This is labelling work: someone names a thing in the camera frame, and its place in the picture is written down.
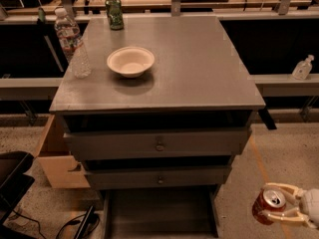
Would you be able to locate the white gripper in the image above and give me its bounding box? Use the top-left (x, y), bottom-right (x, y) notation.
top-left (261, 182), bottom-right (319, 229)

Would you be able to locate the red coke can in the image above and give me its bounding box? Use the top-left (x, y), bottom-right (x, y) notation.
top-left (252, 189), bottom-right (286, 225)

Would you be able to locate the grey top drawer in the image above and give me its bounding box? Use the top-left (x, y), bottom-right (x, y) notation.
top-left (64, 127), bottom-right (251, 161)

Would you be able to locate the grey drawer cabinet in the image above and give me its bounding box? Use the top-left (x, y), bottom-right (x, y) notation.
top-left (48, 15), bottom-right (266, 239)

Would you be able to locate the grey open bottom drawer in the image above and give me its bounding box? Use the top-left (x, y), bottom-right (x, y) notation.
top-left (102, 186), bottom-right (218, 239)

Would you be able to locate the grey middle drawer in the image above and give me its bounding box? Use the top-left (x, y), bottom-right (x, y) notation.
top-left (85, 166), bottom-right (231, 190)

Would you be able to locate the green soda can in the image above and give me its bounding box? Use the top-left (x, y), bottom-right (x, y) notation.
top-left (105, 0), bottom-right (124, 30)

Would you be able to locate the hand sanitizer bottle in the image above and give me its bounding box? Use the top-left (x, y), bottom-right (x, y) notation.
top-left (292, 55), bottom-right (314, 80)

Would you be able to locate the white paper bowl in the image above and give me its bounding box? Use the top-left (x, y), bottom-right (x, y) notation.
top-left (107, 47), bottom-right (155, 78)

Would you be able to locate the light wooden box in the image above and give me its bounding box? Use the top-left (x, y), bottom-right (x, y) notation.
top-left (34, 115), bottom-right (89, 188)

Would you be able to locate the black chair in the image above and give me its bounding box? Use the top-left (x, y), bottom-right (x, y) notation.
top-left (0, 151), bottom-right (35, 239)

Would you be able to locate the clear plastic water bottle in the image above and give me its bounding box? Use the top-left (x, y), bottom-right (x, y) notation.
top-left (54, 7), bottom-right (91, 79)

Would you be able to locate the black floor cable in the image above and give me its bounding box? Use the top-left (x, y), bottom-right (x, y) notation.
top-left (9, 205), bottom-right (101, 239)

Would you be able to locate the grey metal shelf rail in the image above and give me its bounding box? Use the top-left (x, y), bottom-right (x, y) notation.
top-left (0, 78), bottom-right (62, 101)

